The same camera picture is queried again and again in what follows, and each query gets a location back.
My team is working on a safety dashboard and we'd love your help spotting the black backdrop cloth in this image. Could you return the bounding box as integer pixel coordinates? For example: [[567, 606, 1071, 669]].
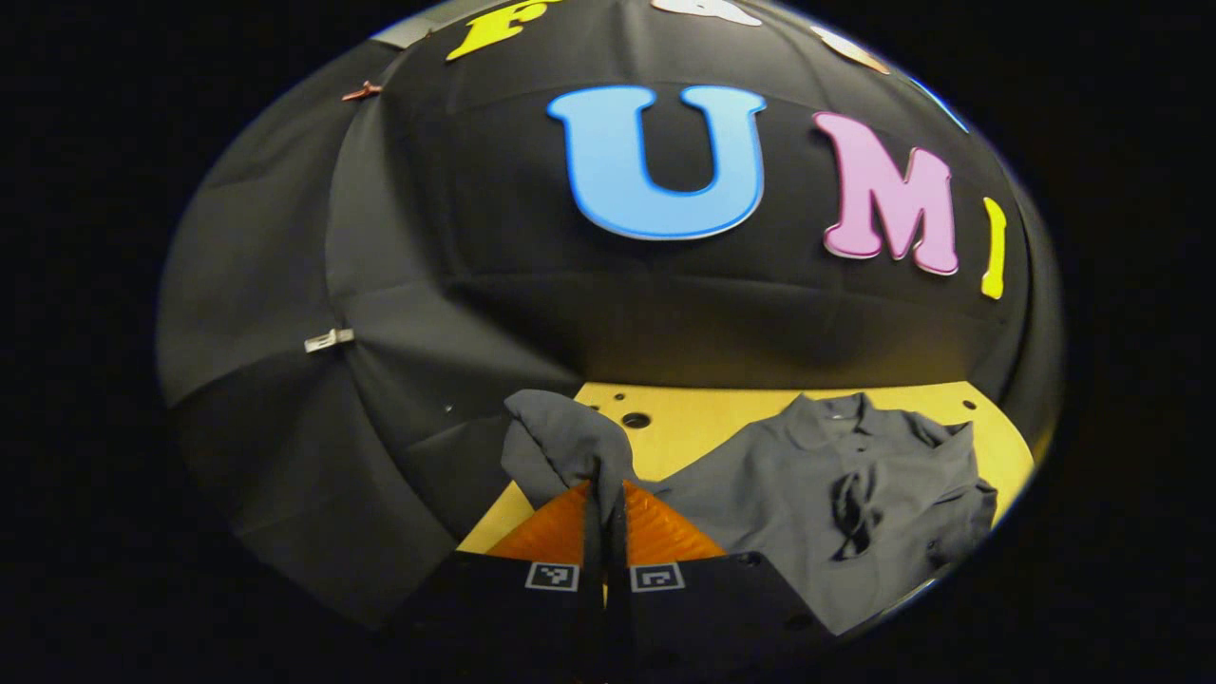
[[157, 0, 1065, 628]]

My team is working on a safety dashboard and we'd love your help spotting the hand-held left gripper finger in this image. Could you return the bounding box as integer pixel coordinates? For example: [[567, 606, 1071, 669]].
[[394, 480, 606, 684], [608, 480, 837, 684]]

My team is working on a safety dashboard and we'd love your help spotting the grey button-up shirt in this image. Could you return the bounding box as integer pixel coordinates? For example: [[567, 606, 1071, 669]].
[[501, 389, 998, 636]]

